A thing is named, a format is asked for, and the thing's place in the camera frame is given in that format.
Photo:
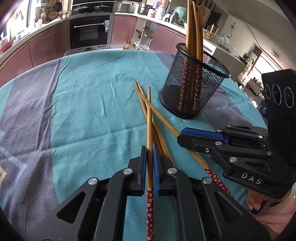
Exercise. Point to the black stove hood unit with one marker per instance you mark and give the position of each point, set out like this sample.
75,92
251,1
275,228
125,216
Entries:
92,1

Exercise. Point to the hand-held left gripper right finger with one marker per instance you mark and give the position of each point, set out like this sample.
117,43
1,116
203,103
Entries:
156,171

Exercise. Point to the hanging frying pan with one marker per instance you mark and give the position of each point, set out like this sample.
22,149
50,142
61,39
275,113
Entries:
58,6

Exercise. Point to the woven round basket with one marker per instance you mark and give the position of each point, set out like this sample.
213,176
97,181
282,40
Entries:
53,15

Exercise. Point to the glass cookie jar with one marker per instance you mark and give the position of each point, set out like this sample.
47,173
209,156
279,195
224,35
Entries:
209,36

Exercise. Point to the steel vacuum flask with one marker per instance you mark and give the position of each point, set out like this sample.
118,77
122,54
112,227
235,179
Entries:
174,18

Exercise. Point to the pink white thermos jug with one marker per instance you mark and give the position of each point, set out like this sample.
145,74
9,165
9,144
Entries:
164,2

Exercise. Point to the black mesh utensil cup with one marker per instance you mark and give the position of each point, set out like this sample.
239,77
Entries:
175,97

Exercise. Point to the large kitchen window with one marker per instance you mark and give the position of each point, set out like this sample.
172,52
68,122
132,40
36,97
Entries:
18,14

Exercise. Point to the copper tall cup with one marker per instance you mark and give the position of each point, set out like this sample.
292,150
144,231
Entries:
214,28

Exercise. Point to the black lidded wok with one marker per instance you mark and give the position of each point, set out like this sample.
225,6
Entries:
81,8

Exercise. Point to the white plastic bag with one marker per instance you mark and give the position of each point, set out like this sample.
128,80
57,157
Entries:
143,47

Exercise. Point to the clear plastic bags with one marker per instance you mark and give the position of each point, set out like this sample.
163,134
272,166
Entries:
225,40

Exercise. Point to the teal wrapped appliance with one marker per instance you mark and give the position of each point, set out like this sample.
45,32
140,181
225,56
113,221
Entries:
180,14

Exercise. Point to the pink base cabinets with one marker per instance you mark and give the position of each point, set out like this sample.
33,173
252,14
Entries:
34,46
122,30
164,37

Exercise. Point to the pink bowl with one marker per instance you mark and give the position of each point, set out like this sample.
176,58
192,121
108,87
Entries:
7,44

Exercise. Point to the black lidded pot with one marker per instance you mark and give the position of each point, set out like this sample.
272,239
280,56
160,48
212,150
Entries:
101,7

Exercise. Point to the yellow cooking oil bottle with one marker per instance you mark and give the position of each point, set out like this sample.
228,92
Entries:
126,46

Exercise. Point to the steel stock pot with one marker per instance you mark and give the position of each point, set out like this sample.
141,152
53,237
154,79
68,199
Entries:
143,8

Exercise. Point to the round wall clock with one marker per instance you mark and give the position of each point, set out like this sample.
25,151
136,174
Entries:
232,26

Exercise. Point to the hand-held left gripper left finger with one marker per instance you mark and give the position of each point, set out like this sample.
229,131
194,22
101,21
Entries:
143,166

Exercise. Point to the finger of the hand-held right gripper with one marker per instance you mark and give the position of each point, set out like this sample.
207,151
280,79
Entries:
201,134
196,143

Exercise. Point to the black built-in oven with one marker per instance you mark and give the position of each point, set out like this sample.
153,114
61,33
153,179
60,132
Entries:
89,32

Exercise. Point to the silver rice cooker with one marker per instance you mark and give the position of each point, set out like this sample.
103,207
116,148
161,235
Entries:
122,7

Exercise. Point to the teal grey patchwork tablecloth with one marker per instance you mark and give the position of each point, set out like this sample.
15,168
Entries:
92,104

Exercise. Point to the person's right hand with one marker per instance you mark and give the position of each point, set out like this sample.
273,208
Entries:
253,200

